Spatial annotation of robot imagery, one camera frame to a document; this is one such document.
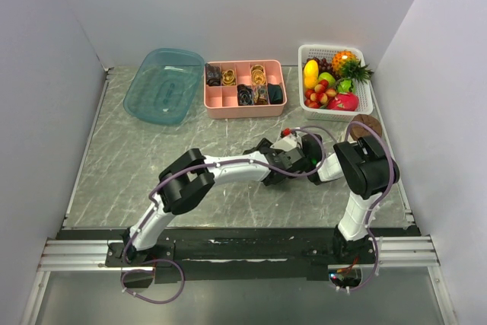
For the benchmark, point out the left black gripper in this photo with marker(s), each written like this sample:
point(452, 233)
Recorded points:
point(277, 152)

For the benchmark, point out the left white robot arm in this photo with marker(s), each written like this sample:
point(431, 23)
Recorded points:
point(186, 182)

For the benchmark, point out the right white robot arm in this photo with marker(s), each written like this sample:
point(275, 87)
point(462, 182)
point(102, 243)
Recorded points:
point(368, 169)

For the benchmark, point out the brown lidded white jar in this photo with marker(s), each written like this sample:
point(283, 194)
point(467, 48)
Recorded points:
point(358, 130)

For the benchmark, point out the red cherry bunch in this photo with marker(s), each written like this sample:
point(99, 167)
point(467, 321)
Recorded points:
point(320, 96)

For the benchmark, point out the pink dragon fruit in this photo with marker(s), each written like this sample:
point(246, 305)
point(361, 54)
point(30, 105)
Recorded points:
point(344, 102)

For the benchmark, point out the white plastic fruit basket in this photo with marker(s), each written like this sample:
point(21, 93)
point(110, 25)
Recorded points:
point(362, 89)

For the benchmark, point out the black rolled tie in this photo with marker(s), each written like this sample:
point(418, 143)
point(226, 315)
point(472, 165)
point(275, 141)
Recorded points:
point(275, 94)

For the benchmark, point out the green leafy vegetable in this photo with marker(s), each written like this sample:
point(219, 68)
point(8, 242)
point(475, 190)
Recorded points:
point(345, 85)

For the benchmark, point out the orange blue rolled tie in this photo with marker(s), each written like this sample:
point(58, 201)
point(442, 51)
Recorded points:
point(260, 95)

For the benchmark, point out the green apple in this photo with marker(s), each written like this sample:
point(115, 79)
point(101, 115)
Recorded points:
point(329, 78)

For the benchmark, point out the yellow mango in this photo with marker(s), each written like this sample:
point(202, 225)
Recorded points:
point(310, 74)

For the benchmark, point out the dark purple rolled tie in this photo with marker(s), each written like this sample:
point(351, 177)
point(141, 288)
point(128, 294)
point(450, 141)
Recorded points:
point(244, 95)

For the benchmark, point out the dark purple grapes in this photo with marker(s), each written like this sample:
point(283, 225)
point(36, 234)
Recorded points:
point(323, 65)

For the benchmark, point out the pink compartment organizer box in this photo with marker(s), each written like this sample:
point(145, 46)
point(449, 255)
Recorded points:
point(221, 101)

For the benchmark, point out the yellow patterned rolled tie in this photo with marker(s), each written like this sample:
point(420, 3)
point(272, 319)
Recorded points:
point(258, 74)

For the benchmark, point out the orange pineapple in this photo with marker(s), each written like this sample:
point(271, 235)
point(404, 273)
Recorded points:
point(347, 65)

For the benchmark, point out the gold rolled tie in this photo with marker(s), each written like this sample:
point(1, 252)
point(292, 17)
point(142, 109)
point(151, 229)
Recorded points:
point(228, 77)

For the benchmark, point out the dark brown rolled tie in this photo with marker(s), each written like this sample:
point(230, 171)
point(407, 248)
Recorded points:
point(213, 75)

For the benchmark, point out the teal transparent plastic bin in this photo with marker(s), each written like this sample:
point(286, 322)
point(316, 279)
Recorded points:
point(164, 86)

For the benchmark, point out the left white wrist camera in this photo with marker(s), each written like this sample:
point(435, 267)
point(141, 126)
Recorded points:
point(288, 141)

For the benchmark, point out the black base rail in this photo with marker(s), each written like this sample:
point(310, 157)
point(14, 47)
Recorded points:
point(197, 254)

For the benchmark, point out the aluminium frame rail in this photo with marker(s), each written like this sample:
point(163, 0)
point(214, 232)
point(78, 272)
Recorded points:
point(93, 255)

